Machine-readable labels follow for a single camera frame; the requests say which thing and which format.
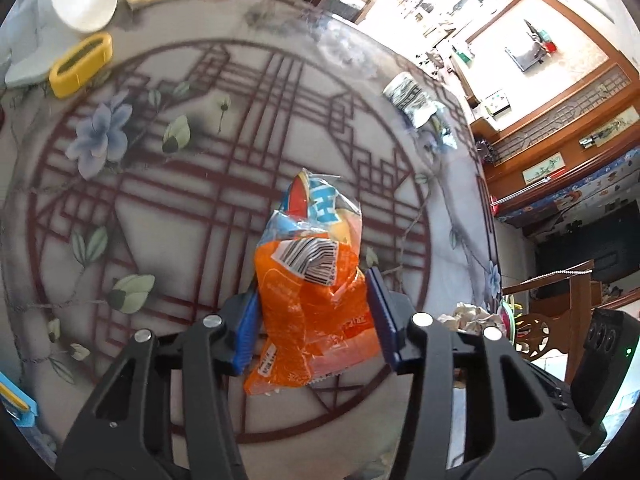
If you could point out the framed bamboo picture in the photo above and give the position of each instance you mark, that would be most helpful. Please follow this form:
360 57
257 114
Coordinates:
542 170

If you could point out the watermelon pattern fan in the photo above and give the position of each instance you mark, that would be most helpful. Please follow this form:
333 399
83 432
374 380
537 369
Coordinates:
509 317

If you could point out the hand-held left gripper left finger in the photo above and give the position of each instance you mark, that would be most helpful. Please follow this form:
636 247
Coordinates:
247 332

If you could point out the pale grey appliance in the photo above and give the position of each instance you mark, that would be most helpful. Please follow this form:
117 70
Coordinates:
27 57

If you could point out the carved wooden chair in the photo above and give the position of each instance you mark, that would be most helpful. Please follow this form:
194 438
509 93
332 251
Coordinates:
580 300

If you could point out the blue box with yellow strip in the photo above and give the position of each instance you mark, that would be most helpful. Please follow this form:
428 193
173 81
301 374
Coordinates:
15 402

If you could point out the clear blue wrapper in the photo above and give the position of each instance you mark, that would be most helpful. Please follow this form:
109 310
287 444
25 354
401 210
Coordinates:
442 130

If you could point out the silver striped wrapper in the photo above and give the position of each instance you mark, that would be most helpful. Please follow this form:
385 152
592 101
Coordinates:
407 97

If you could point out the yellow plastic box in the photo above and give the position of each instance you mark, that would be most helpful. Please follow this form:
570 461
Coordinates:
80 62

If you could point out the wooden wall cabinet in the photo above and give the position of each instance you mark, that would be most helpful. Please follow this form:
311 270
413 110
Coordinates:
565 125

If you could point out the crumpled white paper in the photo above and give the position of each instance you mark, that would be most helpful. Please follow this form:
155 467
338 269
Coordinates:
470 316

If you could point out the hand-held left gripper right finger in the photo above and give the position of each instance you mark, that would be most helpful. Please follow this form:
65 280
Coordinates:
382 310

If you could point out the orange snack bag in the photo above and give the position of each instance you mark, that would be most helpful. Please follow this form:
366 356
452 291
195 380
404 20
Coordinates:
310 305

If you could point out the black television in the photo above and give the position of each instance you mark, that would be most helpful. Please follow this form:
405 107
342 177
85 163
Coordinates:
590 250

